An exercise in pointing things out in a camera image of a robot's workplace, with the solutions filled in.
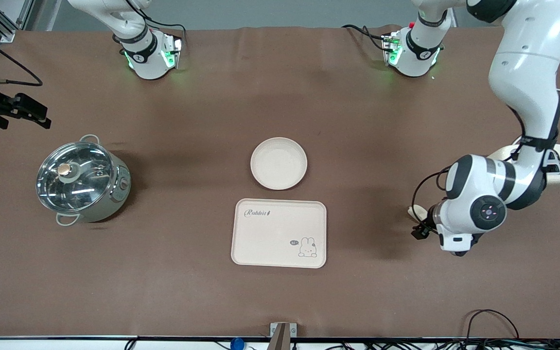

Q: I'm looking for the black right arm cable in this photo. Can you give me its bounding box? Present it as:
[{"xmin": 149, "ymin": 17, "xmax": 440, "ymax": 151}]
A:
[{"xmin": 0, "ymin": 24, "xmax": 43, "ymax": 87}]

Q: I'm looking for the glass pot lid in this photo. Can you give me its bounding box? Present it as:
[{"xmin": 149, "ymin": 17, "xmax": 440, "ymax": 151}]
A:
[{"xmin": 36, "ymin": 141, "xmax": 115, "ymax": 213}]

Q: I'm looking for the grey electric cooking pot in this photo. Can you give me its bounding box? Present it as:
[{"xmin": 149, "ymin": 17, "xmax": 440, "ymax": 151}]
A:
[{"xmin": 36, "ymin": 135, "xmax": 132, "ymax": 227}]

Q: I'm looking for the round cream plate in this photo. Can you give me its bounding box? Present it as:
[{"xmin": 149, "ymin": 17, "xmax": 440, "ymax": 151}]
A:
[{"xmin": 251, "ymin": 137, "xmax": 308, "ymax": 191}]

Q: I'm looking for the black arm base cable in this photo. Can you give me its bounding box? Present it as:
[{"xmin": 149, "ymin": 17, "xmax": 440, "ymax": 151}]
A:
[
  {"xmin": 120, "ymin": 0, "xmax": 186, "ymax": 49},
  {"xmin": 342, "ymin": 24, "xmax": 388, "ymax": 50}
]

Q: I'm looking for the brown table mat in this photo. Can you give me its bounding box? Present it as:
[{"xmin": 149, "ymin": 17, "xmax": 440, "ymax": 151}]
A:
[{"xmin": 0, "ymin": 24, "xmax": 560, "ymax": 339}]

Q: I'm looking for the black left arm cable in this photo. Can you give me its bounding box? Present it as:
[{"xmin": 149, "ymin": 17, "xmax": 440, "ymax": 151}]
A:
[{"xmin": 412, "ymin": 167, "xmax": 452, "ymax": 225}]

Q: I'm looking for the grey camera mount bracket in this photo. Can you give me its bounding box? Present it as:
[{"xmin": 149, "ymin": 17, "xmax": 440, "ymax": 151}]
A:
[{"xmin": 270, "ymin": 322, "xmax": 298, "ymax": 350}]

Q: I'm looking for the black looped cable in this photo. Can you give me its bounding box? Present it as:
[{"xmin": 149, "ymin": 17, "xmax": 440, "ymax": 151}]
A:
[{"xmin": 465, "ymin": 309, "xmax": 521, "ymax": 342}]

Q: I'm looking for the cream rabbit print tray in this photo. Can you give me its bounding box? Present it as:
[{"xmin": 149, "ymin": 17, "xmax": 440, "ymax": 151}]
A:
[{"xmin": 231, "ymin": 198, "xmax": 327, "ymax": 269}]

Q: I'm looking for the aluminium frame profile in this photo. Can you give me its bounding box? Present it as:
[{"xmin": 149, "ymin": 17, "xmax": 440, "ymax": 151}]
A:
[{"xmin": 0, "ymin": 0, "xmax": 35, "ymax": 43}]

